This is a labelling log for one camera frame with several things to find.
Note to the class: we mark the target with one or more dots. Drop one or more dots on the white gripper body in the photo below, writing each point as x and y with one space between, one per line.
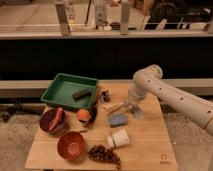
136 94

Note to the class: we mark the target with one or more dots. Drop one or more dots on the grey blue towel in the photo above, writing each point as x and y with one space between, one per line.
137 111

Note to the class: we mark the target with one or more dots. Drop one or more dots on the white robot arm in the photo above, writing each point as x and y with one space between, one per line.
149 79

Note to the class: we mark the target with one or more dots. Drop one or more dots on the white plastic cup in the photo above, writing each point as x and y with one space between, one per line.
118 138

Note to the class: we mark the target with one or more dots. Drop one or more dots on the pale yellow utensil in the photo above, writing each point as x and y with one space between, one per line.
112 107

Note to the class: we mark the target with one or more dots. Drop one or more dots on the blue sponge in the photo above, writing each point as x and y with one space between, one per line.
117 120

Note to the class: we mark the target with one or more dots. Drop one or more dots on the orange fruit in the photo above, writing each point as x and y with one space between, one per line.
83 115

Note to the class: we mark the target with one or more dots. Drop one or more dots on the dark rectangular block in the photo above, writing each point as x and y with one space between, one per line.
80 94

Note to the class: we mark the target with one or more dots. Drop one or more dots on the bunch of dark grapes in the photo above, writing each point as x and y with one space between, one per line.
100 153

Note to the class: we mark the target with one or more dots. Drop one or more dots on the green plastic tray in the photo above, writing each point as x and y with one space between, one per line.
61 90

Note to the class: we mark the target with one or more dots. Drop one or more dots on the orange carrot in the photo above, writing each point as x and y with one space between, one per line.
56 118

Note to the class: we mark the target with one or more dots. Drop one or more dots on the orange wooden bowl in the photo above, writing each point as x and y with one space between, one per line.
71 145

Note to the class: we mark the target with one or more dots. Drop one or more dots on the dark purple bowl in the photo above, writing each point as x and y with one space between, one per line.
46 121

